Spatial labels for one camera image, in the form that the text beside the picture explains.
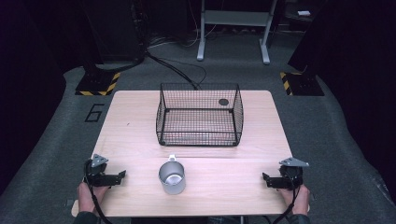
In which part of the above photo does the black floor cable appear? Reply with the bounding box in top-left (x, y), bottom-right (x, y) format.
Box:
top-left (145, 49), bottom-right (208, 91)

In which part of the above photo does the black stand column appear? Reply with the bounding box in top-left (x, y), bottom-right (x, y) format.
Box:
top-left (79, 0), bottom-right (147, 75)

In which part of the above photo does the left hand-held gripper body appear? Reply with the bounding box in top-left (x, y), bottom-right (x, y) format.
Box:
top-left (83, 153), bottom-right (114, 188)

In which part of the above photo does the person's right hand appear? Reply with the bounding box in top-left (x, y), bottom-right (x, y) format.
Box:
top-left (279, 184), bottom-right (311, 217)

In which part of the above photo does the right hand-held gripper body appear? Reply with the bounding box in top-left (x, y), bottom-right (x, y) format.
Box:
top-left (277, 157), bottom-right (310, 190)

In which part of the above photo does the black yellow striped stand base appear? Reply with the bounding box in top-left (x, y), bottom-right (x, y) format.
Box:
top-left (278, 71), bottom-right (325, 97)
top-left (75, 71), bottom-right (121, 97)

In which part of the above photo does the pale floor cable bundle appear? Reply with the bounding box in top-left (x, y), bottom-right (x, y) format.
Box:
top-left (148, 23), bottom-right (219, 49)

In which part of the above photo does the person's left hand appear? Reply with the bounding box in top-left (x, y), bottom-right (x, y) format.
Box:
top-left (77, 182), bottom-right (109, 215)

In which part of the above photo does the white metal stand frame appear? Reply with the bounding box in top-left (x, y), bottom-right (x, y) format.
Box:
top-left (196, 0), bottom-right (278, 65)

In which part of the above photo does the silver metal cup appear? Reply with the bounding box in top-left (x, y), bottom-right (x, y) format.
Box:
top-left (158, 153), bottom-right (187, 196)

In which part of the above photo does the black wire basket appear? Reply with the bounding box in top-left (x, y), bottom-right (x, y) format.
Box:
top-left (155, 82), bottom-right (245, 147)

